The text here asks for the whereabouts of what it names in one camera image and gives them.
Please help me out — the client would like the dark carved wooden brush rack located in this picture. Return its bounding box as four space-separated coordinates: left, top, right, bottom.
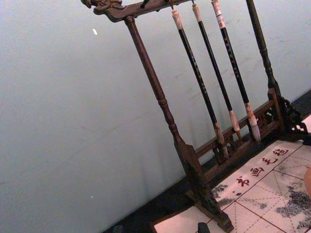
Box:
81 0 311 233

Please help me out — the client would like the black brush with mottled tip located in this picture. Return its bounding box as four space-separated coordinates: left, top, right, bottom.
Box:
171 7 230 160

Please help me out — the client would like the black brush with brown tip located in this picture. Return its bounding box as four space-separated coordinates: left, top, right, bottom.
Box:
191 2 243 142

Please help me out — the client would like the white felt mat with grid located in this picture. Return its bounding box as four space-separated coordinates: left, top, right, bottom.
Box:
153 138 311 233

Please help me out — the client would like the pale orange round object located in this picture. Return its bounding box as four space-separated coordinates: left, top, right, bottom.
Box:
302 165 311 198

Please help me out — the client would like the black brush with labelled handle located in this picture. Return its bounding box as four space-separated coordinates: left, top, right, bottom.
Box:
210 0 262 143

